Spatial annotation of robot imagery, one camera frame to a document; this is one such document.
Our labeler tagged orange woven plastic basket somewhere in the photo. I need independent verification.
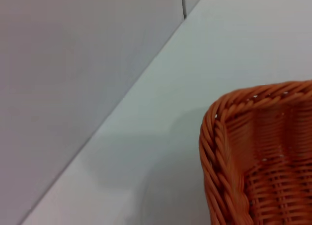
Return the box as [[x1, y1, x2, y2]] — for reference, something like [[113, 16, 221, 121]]
[[199, 80, 312, 225]]

